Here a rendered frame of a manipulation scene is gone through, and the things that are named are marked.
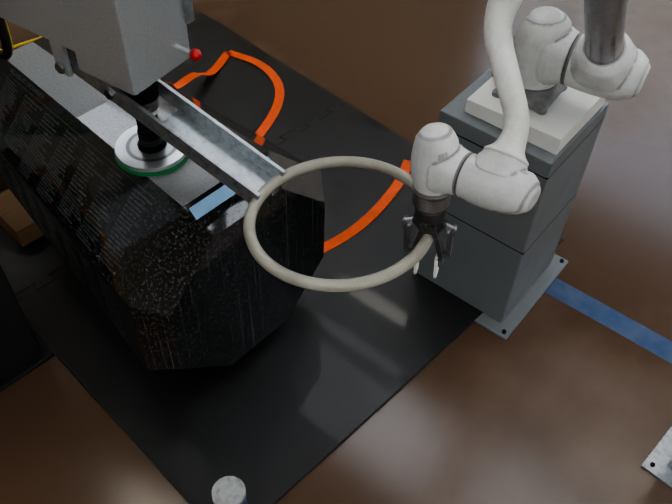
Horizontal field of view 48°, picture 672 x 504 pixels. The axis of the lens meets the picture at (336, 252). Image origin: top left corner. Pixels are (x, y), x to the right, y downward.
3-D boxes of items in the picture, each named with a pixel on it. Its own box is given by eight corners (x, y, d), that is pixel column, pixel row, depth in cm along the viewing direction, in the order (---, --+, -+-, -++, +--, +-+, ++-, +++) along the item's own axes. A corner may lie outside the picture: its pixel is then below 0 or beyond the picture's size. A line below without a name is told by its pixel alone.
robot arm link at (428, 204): (417, 169, 177) (416, 188, 182) (408, 193, 171) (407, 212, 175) (455, 175, 175) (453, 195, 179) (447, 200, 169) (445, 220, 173)
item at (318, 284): (204, 246, 188) (202, 238, 186) (315, 142, 216) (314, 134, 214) (372, 325, 168) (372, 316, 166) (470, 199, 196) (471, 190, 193)
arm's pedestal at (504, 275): (463, 206, 324) (498, 44, 264) (568, 262, 304) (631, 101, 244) (395, 274, 297) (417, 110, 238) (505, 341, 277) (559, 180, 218)
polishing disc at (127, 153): (171, 116, 229) (170, 113, 228) (202, 156, 218) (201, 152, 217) (104, 139, 221) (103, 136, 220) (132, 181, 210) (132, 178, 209)
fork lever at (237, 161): (49, 68, 205) (48, 54, 201) (100, 36, 216) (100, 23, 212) (247, 215, 196) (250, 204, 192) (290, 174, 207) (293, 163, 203)
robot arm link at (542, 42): (518, 55, 240) (531, -9, 224) (573, 72, 233) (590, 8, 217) (498, 81, 231) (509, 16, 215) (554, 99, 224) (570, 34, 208)
